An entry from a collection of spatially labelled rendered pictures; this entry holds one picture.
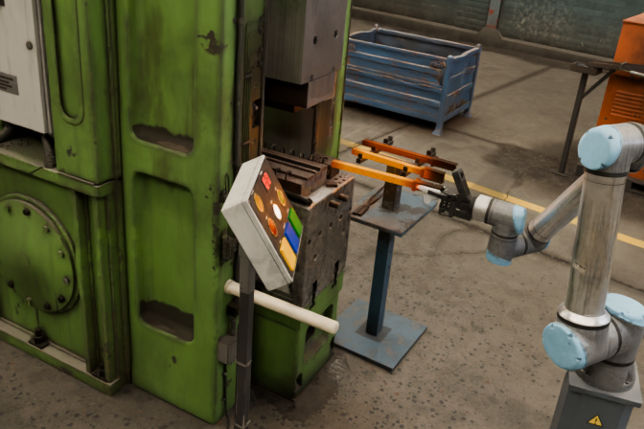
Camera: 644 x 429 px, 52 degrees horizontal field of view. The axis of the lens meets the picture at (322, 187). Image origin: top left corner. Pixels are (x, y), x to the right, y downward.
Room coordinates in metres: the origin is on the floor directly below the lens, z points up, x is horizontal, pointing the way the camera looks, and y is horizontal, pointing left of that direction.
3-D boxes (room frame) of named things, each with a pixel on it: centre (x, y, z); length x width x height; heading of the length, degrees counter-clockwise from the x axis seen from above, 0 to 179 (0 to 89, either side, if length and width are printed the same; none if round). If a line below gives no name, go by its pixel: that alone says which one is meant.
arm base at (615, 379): (1.77, -0.97, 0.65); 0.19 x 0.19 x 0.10
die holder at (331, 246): (2.45, 0.20, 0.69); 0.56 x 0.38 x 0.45; 63
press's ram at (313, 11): (2.43, 0.20, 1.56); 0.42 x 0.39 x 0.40; 63
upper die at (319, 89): (2.40, 0.22, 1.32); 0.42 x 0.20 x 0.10; 63
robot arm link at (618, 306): (1.76, -0.96, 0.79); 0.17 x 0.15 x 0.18; 121
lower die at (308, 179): (2.40, 0.22, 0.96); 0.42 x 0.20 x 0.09; 63
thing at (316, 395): (2.28, -0.01, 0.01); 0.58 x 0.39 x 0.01; 153
